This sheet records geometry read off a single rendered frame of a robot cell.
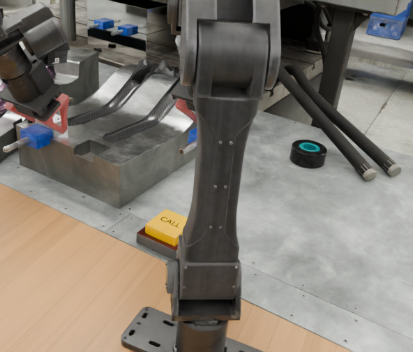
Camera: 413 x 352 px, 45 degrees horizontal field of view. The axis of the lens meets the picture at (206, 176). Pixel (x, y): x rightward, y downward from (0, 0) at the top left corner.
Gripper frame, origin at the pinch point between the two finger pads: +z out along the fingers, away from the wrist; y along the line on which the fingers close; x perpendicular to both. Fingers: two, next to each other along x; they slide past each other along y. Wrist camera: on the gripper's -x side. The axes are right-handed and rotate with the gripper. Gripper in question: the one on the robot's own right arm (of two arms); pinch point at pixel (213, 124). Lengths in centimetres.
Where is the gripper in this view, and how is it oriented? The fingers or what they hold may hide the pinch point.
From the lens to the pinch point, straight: 91.6
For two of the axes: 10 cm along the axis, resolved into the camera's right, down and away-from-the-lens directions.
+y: -8.6, -3.1, 4.1
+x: -4.9, 7.5, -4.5
